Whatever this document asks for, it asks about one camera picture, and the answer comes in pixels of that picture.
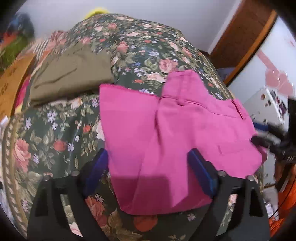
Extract yellow foam bed rail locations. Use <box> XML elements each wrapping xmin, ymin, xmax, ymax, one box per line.
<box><xmin>84</xmin><ymin>8</ymin><xmax>109</xmax><ymax>19</ymax></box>

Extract wooden door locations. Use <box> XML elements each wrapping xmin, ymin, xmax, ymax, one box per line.
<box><xmin>210</xmin><ymin>1</ymin><xmax>277</xmax><ymax>85</ymax></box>

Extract wooden lap tray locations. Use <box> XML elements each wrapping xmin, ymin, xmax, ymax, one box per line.
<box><xmin>0</xmin><ymin>53</ymin><xmax>35</xmax><ymax>120</ymax></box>

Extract floral bedspread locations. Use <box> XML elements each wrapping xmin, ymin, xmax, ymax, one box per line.
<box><xmin>1</xmin><ymin>14</ymin><xmax>231</xmax><ymax>240</ymax></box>

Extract white device box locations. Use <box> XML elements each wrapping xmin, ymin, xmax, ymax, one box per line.
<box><xmin>243</xmin><ymin>86</ymin><xmax>287</xmax><ymax>128</ymax></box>

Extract green storage bag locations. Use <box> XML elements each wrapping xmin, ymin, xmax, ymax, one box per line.
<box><xmin>1</xmin><ymin>36</ymin><xmax>29</xmax><ymax>72</ymax></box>

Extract pile of clothes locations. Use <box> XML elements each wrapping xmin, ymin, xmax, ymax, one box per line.
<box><xmin>1</xmin><ymin>13</ymin><xmax>35</xmax><ymax>40</ymax></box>

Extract olive green folded pants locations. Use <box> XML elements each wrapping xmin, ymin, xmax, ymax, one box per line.
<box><xmin>29</xmin><ymin>42</ymin><xmax>114</xmax><ymax>105</ymax></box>

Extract pink pants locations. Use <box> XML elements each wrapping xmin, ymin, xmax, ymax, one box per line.
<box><xmin>99</xmin><ymin>70</ymin><xmax>266</xmax><ymax>215</ymax></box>

